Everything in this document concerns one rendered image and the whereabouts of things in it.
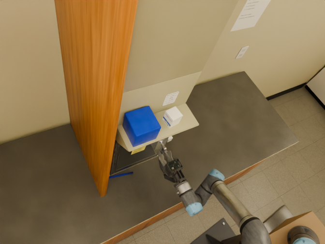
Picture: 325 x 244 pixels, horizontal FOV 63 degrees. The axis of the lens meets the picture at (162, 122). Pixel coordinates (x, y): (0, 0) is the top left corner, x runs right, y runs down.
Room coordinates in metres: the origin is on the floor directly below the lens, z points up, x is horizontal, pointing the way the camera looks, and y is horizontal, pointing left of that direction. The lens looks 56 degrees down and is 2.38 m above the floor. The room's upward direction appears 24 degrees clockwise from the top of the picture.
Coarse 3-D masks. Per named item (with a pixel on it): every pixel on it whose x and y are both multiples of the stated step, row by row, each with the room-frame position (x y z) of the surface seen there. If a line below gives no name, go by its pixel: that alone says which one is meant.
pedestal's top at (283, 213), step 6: (276, 210) 0.73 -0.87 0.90; (282, 210) 0.73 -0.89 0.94; (288, 210) 0.75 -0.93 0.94; (270, 216) 0.67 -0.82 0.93; (276, 216) 0.68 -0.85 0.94; (282, 216) 0.69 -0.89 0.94; (288, 216) 0.71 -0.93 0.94; (264, 222) 0.61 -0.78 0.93; (270, 222) 0.63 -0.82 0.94; (276, 222) 0.64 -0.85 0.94; (282, 222) 0.66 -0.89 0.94; (270, 228) 0.59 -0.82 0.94
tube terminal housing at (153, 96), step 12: (156, 84) 0.58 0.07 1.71; (168, 84) 0.62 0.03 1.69; (180, 84) 0.67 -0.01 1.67; (192, 84) 0.72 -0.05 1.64; (132, 96) 0.52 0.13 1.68; (144, 96) 0.56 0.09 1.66; (156, 96) 0.60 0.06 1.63; (180, 96) 0.69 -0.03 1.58; (120, 108) 0.49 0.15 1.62; (132, 108) 0.53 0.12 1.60; (156, 108) 0.61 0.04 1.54; (168, 108) 0.66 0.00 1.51; (120, 120) 0.50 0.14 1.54; (156, 156) 0.72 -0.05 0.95
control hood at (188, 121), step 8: (184, 104) 0.72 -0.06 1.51; (160, 112) 0.63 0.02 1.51; (184, 112) 0.68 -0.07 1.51; (160, 120) 0.59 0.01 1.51; (184, 120) 0.64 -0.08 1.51; (192, 120) 0.66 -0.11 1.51; (120, 128) 0.48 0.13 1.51; (168, 128) 0.57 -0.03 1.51; (176, 128) 0.59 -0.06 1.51; (184, 128) 0.60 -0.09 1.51; (120, 136) 0.46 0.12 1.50; (160, 136) 0.52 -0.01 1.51; (168, 136) 0.54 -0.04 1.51; (120, 144) 0.45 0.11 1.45; (128, 144) 0.44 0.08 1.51; (144, 144) 0.46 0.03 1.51
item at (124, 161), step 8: (152, 144) 0.64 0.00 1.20; (160, 144) 0.69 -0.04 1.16; (120, 152) 0.51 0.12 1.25; (128, 152) 0.54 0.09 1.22; (136, 152) 0.58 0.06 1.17; (144, 152) 0.62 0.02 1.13; (152, 152) 0.66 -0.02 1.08; (120, 160) 0.52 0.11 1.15; (128, 160) 0.55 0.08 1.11; (136, 160) 0.59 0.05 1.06; (144, 160) 0.64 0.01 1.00; (120, 168) 0.53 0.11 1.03
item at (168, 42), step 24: (144, 0) 0.50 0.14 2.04; (168, 0) 0.55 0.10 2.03; (192, 0) 0.60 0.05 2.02; (216, 0) 0.66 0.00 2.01; (144, 24) 0.51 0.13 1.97; (168, 24) 0.57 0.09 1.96; (192, 24) 0.63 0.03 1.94; (216, 24) 0.69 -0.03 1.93; (144, 48) 0.52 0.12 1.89; (168, 48) 0.58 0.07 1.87; (192, 48) 0.65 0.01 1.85; (144, 72) 0.54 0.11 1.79; (168, 72) 0.61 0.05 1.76; (192, 72) 0.69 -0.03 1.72
